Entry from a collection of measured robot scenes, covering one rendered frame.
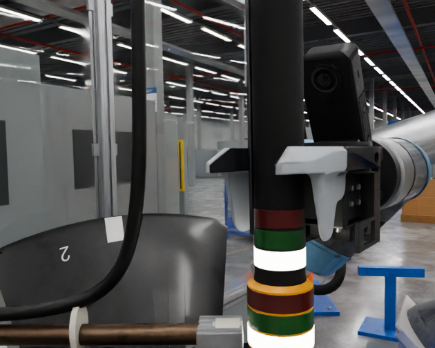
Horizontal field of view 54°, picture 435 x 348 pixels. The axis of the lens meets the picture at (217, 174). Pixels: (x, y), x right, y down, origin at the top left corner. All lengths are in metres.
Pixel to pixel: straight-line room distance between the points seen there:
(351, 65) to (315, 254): 0.26
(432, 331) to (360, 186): 0.65
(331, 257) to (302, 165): 0.31
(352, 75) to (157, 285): 0.24
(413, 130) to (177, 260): 0.39
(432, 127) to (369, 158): 0.37
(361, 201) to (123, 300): 0.22
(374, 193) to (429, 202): 9.13
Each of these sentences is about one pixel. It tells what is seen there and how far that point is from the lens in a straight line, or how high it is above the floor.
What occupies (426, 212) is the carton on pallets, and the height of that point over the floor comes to 0.20.
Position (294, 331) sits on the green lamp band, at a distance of 0.28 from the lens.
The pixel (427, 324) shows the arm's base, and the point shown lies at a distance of 0.98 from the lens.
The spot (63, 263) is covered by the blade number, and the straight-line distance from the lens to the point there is 0.43.
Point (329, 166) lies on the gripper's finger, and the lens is 0.26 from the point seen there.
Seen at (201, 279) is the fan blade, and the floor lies 1.38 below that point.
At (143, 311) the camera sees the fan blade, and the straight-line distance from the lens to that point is 0.38.
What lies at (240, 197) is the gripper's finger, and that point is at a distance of 0.30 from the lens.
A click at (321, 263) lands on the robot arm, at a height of 1.36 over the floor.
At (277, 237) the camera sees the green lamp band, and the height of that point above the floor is 1.44.
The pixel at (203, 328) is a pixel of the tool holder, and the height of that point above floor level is 1.38.
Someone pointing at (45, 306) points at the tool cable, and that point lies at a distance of 0.32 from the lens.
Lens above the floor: 1.49
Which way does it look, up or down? 3 degrees down
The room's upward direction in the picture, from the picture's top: 1 degrees counter-clockwise
